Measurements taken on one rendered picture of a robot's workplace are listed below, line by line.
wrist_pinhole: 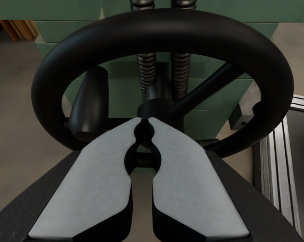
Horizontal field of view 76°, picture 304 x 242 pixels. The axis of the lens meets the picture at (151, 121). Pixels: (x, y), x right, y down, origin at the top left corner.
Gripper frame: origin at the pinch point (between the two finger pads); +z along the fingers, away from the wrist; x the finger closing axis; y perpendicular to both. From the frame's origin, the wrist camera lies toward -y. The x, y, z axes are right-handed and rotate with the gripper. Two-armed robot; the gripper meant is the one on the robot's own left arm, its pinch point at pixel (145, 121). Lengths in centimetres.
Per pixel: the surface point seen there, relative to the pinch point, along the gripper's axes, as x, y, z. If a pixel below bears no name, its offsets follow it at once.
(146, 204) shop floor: -1, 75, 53
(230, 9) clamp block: 8.8, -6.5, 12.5
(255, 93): 29.0, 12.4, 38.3
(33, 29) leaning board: -92, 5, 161
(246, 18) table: 15.7, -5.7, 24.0
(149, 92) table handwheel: 0.3, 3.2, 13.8
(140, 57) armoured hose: -0.8, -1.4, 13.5
